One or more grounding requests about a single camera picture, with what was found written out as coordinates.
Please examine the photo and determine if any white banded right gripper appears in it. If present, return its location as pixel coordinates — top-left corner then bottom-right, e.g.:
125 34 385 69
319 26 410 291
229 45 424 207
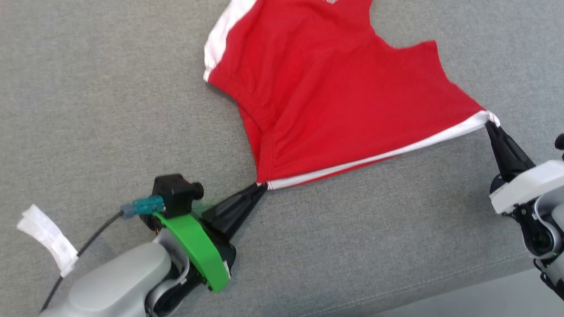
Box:
485 122 564 215

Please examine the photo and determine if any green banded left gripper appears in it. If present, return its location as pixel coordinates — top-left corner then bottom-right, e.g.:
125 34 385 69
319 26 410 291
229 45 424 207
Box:
153 183 268 293

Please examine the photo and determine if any red shirt with white trim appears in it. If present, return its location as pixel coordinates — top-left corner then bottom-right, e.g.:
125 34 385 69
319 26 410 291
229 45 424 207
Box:
203 0 501 191

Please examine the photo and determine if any white label tag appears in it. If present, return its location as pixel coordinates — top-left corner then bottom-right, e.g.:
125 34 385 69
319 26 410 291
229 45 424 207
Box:
17 204 79 278

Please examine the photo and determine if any grey fabric sofa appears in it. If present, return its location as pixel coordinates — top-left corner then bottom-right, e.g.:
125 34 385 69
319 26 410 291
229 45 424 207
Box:
0 0 564 317

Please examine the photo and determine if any teal left camera connector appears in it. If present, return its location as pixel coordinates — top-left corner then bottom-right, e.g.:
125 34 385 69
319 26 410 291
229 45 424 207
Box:
120 196 165 219

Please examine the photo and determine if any thin black cable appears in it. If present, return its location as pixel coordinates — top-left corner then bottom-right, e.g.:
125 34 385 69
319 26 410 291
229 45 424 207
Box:
40 211 125 313

